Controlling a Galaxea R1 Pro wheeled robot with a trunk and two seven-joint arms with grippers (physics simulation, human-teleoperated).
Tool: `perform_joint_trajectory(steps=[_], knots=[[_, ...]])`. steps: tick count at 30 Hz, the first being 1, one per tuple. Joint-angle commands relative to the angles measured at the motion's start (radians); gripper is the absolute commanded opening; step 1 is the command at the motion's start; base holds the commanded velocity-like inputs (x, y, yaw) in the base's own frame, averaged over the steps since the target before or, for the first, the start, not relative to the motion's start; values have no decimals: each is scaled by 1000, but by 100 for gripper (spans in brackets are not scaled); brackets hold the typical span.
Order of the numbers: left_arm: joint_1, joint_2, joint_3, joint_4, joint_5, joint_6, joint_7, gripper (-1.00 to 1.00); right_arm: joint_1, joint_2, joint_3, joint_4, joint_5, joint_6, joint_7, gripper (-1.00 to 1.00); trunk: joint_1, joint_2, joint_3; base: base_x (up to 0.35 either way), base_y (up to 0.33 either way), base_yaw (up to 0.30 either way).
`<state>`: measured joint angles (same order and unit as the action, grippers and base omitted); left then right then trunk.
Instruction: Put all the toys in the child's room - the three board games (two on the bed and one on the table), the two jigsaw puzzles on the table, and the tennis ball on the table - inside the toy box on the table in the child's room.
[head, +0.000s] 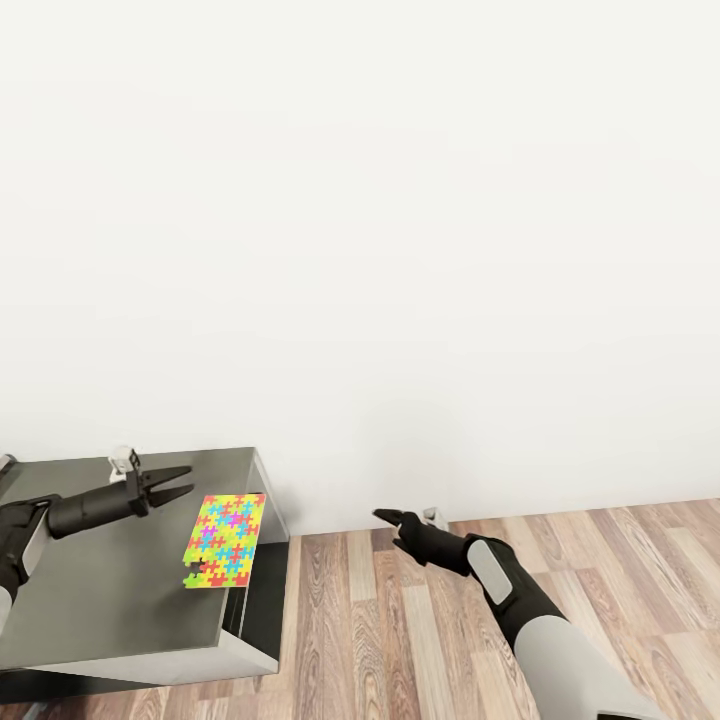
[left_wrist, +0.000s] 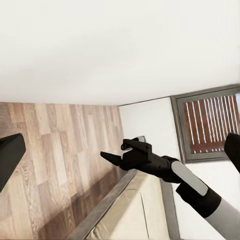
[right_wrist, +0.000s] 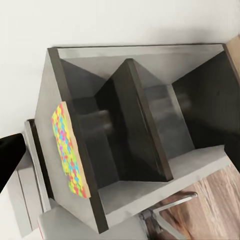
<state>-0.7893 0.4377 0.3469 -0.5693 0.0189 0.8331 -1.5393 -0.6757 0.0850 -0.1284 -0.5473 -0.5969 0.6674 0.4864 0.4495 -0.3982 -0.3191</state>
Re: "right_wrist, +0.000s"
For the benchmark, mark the desk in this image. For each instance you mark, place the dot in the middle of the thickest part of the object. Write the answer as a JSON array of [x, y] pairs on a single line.
[[148, 120]]

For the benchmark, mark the jigsaw puzzle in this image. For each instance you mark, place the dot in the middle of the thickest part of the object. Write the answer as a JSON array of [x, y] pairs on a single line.
[[68, 149]]

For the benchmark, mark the swivel chair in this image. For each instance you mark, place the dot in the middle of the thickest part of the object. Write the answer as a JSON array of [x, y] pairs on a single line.
[[60, 224]]

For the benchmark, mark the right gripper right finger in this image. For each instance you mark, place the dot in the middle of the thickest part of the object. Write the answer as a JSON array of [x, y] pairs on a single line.
[[232, 149]]

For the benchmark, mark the toy box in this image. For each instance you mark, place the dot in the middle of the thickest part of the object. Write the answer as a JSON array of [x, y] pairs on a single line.
[[24, 196]]

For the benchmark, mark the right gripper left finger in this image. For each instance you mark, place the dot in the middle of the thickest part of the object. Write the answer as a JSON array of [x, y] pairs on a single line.
[[12, 149]]

